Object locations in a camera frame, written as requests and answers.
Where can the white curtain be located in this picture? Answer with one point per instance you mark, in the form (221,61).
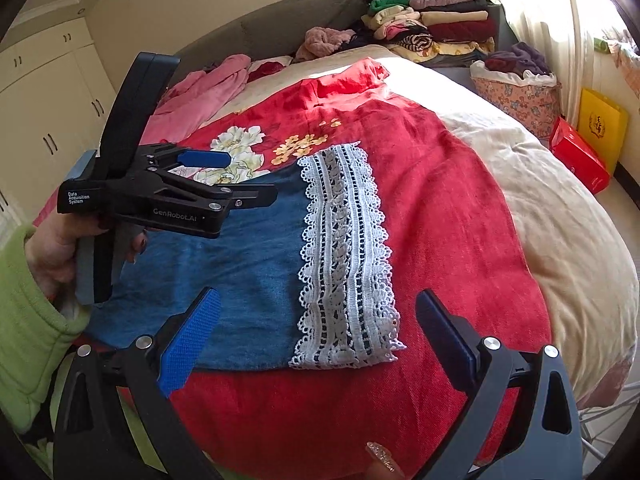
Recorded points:
(540,10)

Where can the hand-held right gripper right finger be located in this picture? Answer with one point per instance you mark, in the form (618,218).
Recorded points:
(445,335)

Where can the red box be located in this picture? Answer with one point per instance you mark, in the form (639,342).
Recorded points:
(580,160)

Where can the pink fluffy garment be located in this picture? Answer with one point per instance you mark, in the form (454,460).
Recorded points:
(325,40)

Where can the floral cloth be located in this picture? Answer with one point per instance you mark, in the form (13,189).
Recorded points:
(625,57)

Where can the yellow box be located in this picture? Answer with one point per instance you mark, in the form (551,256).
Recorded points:
(602,125)

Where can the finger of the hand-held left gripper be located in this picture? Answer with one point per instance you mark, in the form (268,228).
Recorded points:
(250,195)
(205,158)

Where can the grey padded headboard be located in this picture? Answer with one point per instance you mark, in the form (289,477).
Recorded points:
(280,25)

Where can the purple clothes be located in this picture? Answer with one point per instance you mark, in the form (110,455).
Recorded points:
(520,57)

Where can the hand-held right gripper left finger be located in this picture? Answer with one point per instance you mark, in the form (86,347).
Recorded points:
(192,340)

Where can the floral fabric basket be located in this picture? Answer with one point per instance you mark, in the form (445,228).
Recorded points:
(520,105)

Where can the person's right hand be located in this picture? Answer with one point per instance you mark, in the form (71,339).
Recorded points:
(385,465)

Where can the cream wardrobe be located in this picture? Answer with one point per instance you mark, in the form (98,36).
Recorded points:
(50,110)

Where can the small green object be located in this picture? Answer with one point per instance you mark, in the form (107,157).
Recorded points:
(601,45)

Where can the stack of folded clothes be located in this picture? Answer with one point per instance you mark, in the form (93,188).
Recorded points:
(450,25)

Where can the person's left hand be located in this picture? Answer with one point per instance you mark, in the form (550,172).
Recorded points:
(52,255)

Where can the blue denim pants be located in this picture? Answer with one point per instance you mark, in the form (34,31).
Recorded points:
(250,285)

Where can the red floral blanket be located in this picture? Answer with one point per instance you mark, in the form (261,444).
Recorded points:
(450,210)

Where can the dark red cloth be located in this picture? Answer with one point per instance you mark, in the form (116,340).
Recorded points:
(267,70)

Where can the pink quilt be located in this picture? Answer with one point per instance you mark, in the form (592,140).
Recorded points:
(200,95)

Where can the person's left forearm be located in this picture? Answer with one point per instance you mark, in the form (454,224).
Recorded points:
(30,340)

